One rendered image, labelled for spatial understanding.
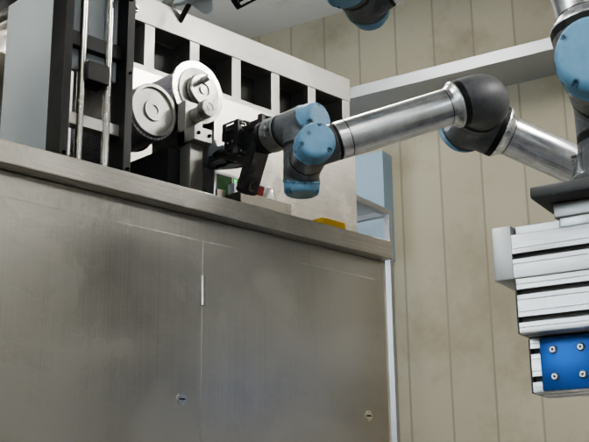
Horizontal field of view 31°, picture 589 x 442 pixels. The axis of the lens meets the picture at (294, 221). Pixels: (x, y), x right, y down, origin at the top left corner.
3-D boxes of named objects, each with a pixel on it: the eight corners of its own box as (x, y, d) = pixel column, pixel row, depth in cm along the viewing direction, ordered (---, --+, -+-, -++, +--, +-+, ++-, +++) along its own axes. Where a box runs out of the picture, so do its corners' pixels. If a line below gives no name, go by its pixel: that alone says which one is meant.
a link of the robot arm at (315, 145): (534, 101, 211) (308, 172, 199) (514, 121, 221) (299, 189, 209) (511, 50, 213) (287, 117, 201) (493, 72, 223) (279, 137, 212)
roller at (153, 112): (131, 128, 223) (132, 76, 227) (64, 158, 241) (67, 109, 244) (175, 142, 231) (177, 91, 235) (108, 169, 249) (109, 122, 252)
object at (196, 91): (194, 104, 235) (188, 72, 235) (188, 107, 236) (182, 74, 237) (218, 105, 240) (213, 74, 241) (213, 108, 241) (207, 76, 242)
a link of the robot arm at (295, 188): (287, 183, 209) (287, 131, 212) (280, 200, 220) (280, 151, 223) (327, 185, 211) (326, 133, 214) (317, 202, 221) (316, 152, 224)
